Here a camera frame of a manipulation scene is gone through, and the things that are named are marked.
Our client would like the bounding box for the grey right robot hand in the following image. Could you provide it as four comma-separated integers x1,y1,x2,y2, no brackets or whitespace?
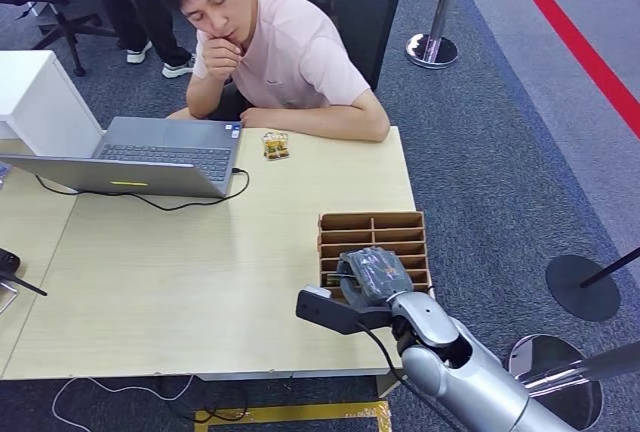
335,246,415,310

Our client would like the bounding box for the brown cardboard slotted card holder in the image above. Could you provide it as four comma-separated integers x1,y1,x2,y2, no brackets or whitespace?
316,210,434,301

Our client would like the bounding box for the clear yellow card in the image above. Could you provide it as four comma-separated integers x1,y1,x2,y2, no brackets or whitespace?
262,130,291,163

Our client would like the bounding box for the person's left hand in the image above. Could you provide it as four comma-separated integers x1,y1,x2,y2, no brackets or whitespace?
238,104,275,131

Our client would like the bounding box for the person's hand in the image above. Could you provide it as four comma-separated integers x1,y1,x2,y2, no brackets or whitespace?
200,31,245,83
238,104,275,131

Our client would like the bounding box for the seated person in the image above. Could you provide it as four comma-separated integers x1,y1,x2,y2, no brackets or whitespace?
144,0,392,145

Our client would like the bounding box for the person's right hand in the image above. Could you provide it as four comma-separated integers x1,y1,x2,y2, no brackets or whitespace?
200,31,245,83

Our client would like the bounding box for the white desk leg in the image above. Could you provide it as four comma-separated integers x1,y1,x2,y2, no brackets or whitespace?
376,371,410,400

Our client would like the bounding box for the black mesh office chair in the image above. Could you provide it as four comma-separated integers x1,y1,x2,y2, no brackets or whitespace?
266,0,401,94

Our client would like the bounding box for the black stanchion with round base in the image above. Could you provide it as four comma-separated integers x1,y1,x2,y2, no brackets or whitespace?
545,246,640,324

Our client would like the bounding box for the chrome stanchion with mirror base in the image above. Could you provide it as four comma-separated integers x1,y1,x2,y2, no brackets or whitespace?
506,334,640,432

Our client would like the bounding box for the grey laptop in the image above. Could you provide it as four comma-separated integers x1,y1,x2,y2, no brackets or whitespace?
0,116,244,200

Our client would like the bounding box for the white box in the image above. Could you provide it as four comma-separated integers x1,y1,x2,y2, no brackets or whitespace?
0,50,106,159

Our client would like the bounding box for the black device with antenna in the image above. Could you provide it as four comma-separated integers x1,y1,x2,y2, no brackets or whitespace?
0,248,49,298

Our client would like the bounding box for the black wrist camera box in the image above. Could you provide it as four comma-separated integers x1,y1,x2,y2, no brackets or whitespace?
294,284,396,337

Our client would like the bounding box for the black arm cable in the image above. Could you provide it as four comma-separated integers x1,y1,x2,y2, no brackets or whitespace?
355,321,463,432

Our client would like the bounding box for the chrome stanchion post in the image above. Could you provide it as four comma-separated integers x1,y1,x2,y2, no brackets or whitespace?
405,0,467,71

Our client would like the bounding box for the black floor cable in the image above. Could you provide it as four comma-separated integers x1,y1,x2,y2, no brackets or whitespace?
164,382,250,426

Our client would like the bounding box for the black laptop cable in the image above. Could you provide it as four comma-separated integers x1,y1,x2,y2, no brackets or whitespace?
35,167,251,214

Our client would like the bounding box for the white floor cable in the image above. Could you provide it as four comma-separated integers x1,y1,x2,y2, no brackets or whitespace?
51,375,195,432

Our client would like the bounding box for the metal bracket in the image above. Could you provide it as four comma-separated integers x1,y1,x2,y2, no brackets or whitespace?
0,280,20,317

